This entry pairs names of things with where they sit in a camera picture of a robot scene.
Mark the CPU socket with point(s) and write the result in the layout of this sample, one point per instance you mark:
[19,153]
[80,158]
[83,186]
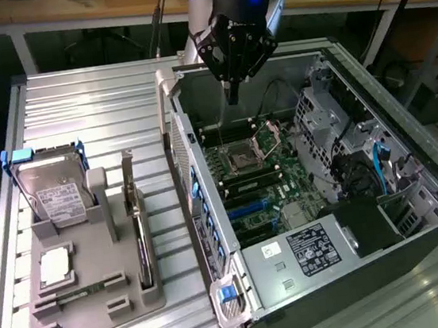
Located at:
[240,158]

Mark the silver chipset heatsink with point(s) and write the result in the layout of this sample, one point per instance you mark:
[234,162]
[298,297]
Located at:
[296,214]

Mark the NVIDIA graphics card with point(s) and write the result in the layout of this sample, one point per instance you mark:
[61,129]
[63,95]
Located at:
[144,257]

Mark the black RAM stick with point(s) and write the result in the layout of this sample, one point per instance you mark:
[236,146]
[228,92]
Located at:
[251,186]

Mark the silver disk bay cage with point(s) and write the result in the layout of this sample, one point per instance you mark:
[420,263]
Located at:
[318,127]

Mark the green motherboard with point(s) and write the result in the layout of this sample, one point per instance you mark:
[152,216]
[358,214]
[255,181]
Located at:
[288,175]

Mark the blue case latch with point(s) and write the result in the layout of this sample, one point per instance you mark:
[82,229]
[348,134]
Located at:
[227,294]

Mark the black chair base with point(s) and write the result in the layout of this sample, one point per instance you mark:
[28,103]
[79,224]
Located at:
[105,32]

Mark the silver CPU chip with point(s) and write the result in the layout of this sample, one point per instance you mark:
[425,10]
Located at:
[56,268]

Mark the hard disk in blue carrier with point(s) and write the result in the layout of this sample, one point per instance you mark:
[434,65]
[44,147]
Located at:
[57,200]

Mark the grey power supply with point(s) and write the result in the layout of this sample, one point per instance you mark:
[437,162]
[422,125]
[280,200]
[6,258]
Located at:
[289,283]

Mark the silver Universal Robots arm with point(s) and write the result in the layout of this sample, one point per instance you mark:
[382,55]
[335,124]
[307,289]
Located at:
[197,18]

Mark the green RAM stick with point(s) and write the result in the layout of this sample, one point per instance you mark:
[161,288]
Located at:
[80,291]

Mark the black disk bay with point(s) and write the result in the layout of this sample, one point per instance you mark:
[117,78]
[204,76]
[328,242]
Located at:
[357,179]

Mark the grey plastic parts rack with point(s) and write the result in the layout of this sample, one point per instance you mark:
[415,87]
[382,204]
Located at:
[96,275]

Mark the blue card retention clip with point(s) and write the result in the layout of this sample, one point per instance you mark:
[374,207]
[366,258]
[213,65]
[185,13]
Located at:
[203,208]
[209,224]
[193,175]
[215,239]
[221,255]
[195,191]

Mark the silver socket cover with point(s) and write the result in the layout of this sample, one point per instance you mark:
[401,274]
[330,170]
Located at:
[259,131]

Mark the long black expansion slot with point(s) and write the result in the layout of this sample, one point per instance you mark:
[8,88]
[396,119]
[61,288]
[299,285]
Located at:
[260,237]
[255,228]

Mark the grey computer tower case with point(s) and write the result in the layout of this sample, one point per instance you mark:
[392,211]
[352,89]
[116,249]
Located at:
[377,284]

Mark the blue expansion slot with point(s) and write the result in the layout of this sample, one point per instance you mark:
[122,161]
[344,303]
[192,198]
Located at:
[248,208]

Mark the thin locking lever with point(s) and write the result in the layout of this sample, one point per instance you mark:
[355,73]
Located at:
[221,133]

